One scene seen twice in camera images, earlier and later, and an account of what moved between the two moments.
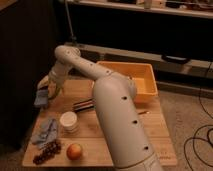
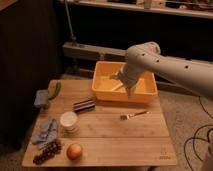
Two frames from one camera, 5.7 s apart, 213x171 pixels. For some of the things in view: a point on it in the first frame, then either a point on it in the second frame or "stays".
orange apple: [74, 151] stays
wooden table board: [81, 140] stays
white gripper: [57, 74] to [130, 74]
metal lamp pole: [73, 37] stays
